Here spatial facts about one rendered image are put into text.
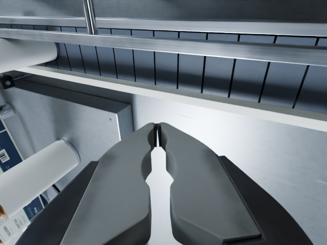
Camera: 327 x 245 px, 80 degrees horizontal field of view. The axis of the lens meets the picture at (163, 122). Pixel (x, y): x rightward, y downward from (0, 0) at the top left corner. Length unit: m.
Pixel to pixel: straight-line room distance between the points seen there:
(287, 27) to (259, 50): 0.09
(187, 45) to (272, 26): 0.11
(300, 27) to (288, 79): 0.05
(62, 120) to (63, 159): 0.10
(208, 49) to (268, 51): 0.05
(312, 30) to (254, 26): 0.06
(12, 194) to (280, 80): 0.52
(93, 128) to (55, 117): 0.13
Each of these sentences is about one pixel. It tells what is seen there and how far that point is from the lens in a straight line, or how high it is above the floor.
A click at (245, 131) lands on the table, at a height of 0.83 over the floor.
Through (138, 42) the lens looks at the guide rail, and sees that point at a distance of 0.22.
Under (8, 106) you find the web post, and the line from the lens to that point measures 0.73.
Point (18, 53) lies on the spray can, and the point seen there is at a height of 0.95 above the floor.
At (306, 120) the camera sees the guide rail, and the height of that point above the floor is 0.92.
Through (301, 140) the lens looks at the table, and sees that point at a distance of 0.37.
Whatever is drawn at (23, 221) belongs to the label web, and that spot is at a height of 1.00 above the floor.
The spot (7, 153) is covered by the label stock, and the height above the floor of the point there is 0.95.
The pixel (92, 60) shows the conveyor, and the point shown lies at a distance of 0.39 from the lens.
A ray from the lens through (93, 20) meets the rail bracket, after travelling 0.26.
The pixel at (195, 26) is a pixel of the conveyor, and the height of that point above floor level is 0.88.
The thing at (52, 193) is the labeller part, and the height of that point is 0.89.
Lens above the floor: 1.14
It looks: 50 degrees down
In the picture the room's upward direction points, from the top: 135 degrees counter-clockwise
